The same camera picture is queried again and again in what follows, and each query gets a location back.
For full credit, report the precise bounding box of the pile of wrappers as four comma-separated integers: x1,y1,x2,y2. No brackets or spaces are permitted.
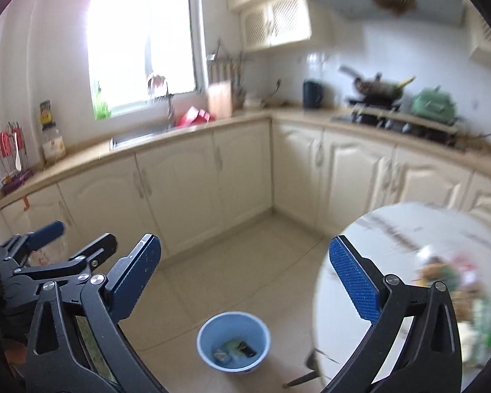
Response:
413,245,491,369

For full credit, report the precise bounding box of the green bottle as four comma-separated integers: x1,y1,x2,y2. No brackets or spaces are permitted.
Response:
93,92,112,120

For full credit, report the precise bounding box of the clear plastic wrapper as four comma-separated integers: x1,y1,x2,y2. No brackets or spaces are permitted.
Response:
27,233,72,268

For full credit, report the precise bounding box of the wall utensil rail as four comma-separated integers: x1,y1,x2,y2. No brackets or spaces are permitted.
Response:
207,39,250,109

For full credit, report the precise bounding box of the wooden cutting board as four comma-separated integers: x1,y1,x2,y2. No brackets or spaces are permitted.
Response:
207,81,234,120

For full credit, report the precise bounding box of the small pinkish rag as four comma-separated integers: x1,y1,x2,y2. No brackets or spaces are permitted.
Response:
147,73,167,96

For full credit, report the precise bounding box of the round marble table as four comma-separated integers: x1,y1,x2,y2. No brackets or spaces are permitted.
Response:
284,202,491,393

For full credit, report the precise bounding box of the kitchen window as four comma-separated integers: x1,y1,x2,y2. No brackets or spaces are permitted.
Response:
86,0,201,117

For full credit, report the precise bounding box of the black gas stove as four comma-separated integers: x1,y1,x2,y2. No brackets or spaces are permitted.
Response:
331,104,461,146

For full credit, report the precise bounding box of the wok with lid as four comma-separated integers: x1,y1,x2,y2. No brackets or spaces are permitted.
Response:
339,65,417,101

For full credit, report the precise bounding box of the wire rack with red utensils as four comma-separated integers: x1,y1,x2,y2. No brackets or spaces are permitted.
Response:
0,122,32,195

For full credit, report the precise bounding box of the metal sink faucet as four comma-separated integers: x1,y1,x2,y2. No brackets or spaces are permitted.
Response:
147,73,177,129

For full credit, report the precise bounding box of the black electric kettle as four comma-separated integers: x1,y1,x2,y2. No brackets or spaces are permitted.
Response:
303,80,324,110

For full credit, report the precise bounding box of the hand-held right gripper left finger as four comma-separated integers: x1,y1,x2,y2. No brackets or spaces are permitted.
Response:
25,233,164,393

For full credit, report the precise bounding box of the clear storage jar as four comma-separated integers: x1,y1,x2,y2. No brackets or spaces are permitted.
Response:
42,126,67,162

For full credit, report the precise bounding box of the green electric cooking pot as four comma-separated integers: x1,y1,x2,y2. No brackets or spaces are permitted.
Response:
410,86,459,123

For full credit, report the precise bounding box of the steel kitchen sink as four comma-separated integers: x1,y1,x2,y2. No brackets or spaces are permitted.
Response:
110,125,176,150

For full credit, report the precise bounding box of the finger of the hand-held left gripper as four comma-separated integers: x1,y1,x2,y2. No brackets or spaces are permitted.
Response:
12,233,118,286
0,220,66,267

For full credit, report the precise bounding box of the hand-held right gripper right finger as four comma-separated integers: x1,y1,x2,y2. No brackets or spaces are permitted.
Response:
328,235,463,393

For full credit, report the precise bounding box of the wooden folding fan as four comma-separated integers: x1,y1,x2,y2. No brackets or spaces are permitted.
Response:
372,0,416,17

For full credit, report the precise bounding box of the blue plastic waste bin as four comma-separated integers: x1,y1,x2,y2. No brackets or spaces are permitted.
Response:
196,312,271,373

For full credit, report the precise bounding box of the yellow label bottle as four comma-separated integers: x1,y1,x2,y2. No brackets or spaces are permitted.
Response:
39,99,53,128

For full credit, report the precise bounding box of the wooden stove shelf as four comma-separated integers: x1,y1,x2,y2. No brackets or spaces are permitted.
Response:
352,106,459,132

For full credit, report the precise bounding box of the lattice door wall cabinet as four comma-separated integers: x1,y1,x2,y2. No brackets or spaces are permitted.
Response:
239,0,312,53
464,0,491,66

